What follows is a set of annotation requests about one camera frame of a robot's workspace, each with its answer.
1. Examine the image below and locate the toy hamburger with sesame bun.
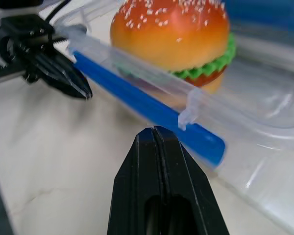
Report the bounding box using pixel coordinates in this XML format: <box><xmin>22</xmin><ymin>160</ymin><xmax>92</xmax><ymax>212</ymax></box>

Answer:
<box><xmin>109</xmin><ymin>0</ymin><xmax>237</xmax><ymax>94</ymax></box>

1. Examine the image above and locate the clear food container blue seal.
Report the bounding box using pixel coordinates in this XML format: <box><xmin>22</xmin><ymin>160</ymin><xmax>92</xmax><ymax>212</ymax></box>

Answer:
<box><xmin>54</xmin><ymin>0</ymin><xmax>294</xmax><ymax>235</ymax></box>

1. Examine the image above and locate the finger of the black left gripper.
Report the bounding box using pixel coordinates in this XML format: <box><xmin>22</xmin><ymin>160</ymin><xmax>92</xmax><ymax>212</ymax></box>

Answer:
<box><xmin>30</xmin><ymin>55</ymin><xmax>88</xmax><ymax>100</ymax></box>
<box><xmin>40</xmin><ymin>50</ymin><xmax>93</xmax><ymax>99</ymax></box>

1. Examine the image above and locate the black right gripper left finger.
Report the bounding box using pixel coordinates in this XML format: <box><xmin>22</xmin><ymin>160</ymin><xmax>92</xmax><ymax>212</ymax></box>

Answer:
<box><xmin>106</xmin><ymin>126</ymin><xmax>167</xmax><ymax>235</ymax></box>

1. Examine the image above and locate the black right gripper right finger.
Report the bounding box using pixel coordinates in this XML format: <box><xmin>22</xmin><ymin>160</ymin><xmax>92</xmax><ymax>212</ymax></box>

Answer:
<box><xmin>152</xmin><ymin>125</ymin><xmax>230</xmax><ymax>235</ymax></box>

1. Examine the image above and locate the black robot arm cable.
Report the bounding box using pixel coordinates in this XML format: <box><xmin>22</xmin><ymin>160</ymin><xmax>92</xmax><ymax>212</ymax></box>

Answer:
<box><xmin>45</xmin><ymin>0</ymin><xmax>70</xmax><ymax>23</ymax></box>

